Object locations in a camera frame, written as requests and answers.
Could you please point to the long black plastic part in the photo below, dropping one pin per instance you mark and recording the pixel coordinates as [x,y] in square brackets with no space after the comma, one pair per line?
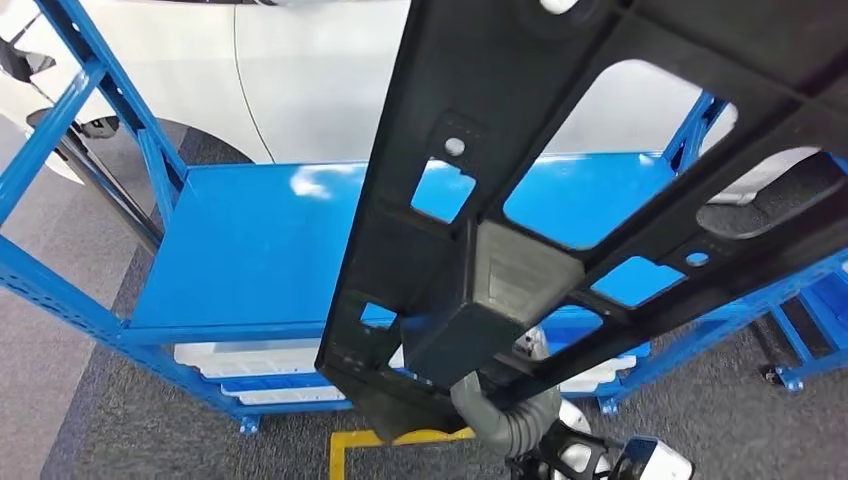
[464,79]

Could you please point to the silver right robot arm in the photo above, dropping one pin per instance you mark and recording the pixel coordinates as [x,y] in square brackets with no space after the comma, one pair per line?
[503,424]

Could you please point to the blue metal shelf rack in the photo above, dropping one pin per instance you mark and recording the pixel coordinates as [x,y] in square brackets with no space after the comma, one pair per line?
[821,311]
[252,252]

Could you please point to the blue plastic bin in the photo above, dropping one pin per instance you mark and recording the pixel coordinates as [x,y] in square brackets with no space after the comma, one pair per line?
[570,328]
[278,383]

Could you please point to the white car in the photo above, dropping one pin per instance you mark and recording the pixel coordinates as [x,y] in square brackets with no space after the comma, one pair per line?
[318,79]

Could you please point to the white plastic bin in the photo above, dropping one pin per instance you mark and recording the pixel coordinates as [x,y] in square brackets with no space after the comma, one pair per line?
[285,396]
[596,374]

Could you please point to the yellow floor tape square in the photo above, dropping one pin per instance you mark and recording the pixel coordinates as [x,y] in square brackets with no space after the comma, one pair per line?
[338,457]

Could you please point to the chrome stanchion post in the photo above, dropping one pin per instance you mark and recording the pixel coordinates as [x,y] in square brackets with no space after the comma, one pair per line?
[112,192]

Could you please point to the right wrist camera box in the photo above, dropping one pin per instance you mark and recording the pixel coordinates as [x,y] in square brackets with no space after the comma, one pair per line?
[662,464]

